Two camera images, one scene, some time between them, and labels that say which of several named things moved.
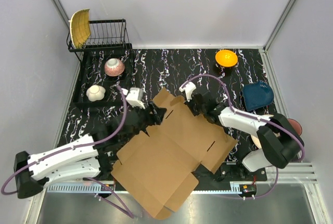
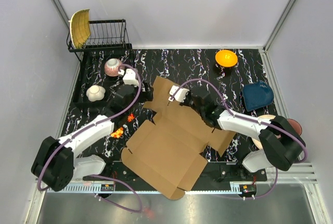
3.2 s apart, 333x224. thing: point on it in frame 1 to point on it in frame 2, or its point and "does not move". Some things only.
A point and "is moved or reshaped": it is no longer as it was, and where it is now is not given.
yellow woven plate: x=79 y=27 does not move
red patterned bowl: x=114 y=67 does not move
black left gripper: x=155 y=118 to x=146 y=96
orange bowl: x=226 y=58 does not move
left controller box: x=103 y=188 does not move
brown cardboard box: x=158 y=169 is moved or reshaped
